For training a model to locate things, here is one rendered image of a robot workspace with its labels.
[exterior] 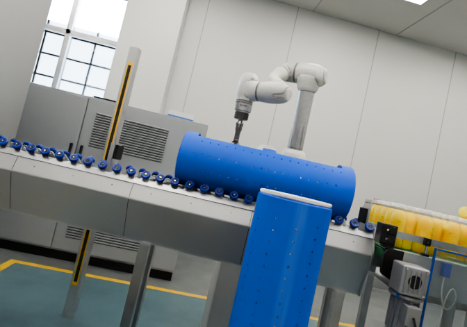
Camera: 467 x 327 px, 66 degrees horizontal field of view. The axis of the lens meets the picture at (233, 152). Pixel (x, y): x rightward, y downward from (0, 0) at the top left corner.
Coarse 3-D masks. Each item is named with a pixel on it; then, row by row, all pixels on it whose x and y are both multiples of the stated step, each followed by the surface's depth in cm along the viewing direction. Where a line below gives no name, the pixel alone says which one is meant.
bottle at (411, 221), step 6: (408, 210) 174; (408, 216) 172; (414, 216) 172; (408, 222) 171; (414, 222) 171; (408, 228) 171; (414, 228) 171; (408, 240) 170; (402, 246) 171; (408, 246) 170
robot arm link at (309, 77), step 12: (300, 72) 222; (312, 72) 219; (324, 72) 219; (300, 84) 223; (312, 84) 220; (324, 84) 222; (300, 96) 225; (312, 96) 224; (300, 108) 224; (300, 120) 224; (300, 132) 225; (288, 144) 229; (300, 144) 226; (300, 156) 224
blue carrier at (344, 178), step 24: (192, 144) 176; (216, 144) 178; (192, 168) 174; (216, 168) 174; (240, 168) 173; (264, 168) 173; (288, 168) 174; (312, 168) 175; (336, 168) 178; (240, 192) 177; (288, 192) 173; (312, 192) 172; (336, 192) 171
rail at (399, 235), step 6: (402, 234) 163; (408, 234) 163; (414, 240) 162; (420, 240) 162; (432, 240) 162; (438, 240) 163; (438, 246) 162; (444, 246) 162; (450, 246) 162; (456, 246) 162; (462, 246) 162; (462, 252) 161
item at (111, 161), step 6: (114, 144) 185; (120, 144) 192; (114, 150) 185; (120, 150) 190; (108, 156) 185; (114, 156) 185; (120, 156) 192; (108, 162) 184; (114, 162) 189; (108, 168) 184
